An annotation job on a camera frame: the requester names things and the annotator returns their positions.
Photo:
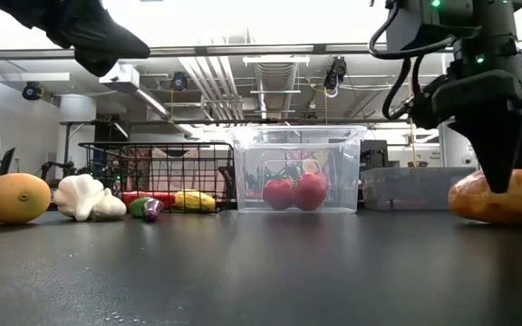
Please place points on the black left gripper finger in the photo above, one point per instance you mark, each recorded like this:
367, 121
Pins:
98, 65
107, 43

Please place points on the large white garlic bulb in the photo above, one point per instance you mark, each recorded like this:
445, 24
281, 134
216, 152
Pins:
80, 194

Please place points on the small white garlic bulb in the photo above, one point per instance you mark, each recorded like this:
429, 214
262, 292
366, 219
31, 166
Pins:
111, 207

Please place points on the small green pepper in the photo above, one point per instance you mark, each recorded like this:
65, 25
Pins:
136, 207

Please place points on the large red chili pepper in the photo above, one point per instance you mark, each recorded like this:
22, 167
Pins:
163, 198

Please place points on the small purple eggplant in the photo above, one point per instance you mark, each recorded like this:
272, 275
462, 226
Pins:
153, 210

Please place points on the yellow lemon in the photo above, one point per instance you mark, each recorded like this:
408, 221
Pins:
16, 199

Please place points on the yellow corn cob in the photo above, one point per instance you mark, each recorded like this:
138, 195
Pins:
195, 200

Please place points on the red and cream fruit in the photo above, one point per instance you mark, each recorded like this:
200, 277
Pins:
311, 192

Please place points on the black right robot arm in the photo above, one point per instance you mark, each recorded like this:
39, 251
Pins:
487, 27

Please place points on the white cabinet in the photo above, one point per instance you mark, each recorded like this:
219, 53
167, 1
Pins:
458, 145

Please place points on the black ceiling spotlight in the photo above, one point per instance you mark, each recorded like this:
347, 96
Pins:
32, 91
179, 81

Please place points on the dark grey plastic bin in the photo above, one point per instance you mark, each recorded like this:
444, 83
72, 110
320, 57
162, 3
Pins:
415, 190

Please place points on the black monitor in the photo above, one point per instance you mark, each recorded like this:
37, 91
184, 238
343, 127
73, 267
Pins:
374, 154

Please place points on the clear plastic bin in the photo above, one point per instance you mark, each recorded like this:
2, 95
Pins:
252, 181

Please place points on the black hanging camera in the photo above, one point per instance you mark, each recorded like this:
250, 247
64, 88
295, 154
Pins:
335, 74

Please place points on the silver ceiling duct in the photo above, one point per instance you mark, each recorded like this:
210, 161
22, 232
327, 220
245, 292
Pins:
275, 86

